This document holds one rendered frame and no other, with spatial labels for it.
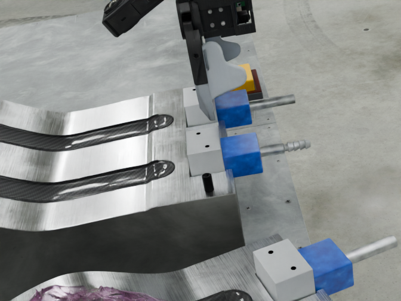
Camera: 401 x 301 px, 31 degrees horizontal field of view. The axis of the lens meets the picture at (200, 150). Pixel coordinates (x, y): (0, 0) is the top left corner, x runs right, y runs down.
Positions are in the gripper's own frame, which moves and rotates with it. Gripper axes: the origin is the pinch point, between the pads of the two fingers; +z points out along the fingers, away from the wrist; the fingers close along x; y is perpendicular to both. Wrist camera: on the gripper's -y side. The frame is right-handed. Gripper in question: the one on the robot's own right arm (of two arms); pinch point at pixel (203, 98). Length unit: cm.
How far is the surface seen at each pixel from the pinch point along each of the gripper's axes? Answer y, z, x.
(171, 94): -4.2, 2.0, 6.7
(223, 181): 1.0, 2.0, -15.5
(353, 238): 30, 91, 80
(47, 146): -19.9, 2.7, -0.2
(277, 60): 26, 91, 203
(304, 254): 7.3, 4.1, -26.4
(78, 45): -23, 11, 53
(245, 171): 3.4, 2.7, -13.0
